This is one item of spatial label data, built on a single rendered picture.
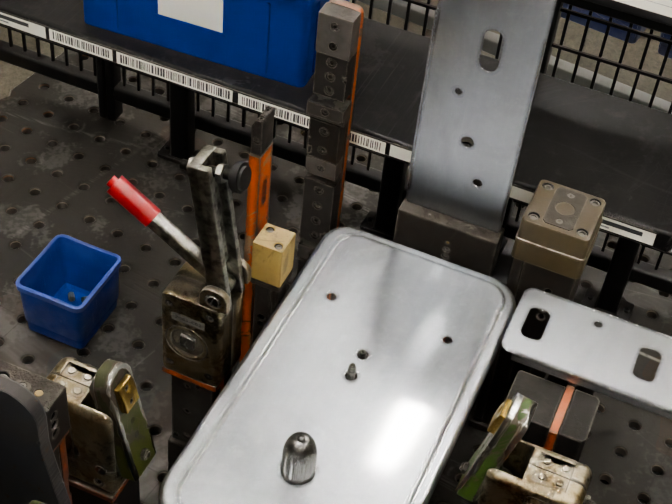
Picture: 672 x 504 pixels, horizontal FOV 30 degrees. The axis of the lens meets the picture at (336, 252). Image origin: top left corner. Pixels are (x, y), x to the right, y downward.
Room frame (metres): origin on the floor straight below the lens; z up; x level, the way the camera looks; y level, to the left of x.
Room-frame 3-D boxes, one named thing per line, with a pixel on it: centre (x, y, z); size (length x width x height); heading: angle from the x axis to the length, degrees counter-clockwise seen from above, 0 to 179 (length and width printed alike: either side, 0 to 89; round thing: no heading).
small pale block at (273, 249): (0.92, 0.06, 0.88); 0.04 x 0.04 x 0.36; 71
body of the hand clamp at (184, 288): (0.85, 0.13, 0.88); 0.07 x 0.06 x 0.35; 71
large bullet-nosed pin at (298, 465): (0.68, 0.01, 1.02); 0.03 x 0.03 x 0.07
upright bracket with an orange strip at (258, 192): (0.95, 0.09, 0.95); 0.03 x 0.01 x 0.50; 161
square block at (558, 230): (1.02, -0.24, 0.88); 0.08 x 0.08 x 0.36; 71
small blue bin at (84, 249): (1.10, 0.34, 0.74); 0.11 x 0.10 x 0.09; 161
